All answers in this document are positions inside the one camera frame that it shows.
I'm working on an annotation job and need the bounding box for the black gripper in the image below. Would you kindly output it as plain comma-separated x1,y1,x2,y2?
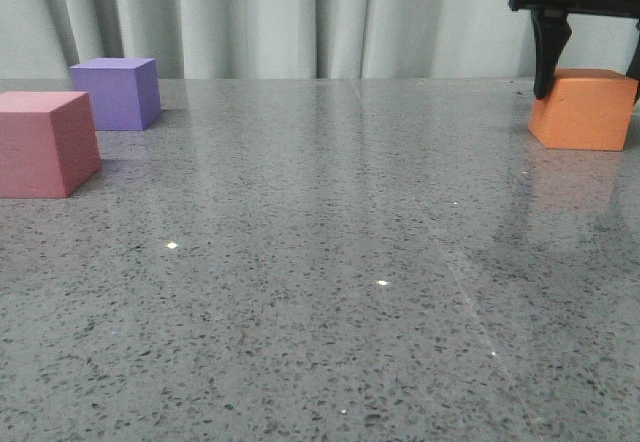
508,0,640,99

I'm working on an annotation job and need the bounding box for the pale green curtain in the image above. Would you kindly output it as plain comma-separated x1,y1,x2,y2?
0,0,640,81

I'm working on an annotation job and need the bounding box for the orange foam cube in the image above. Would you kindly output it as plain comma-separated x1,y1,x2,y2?
529,68,638,151

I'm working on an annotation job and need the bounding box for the pink foam cube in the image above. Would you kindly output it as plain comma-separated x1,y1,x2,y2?
1,91,101,198

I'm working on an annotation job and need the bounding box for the purple foam cube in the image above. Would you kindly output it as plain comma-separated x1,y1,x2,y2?
69,58,161,131

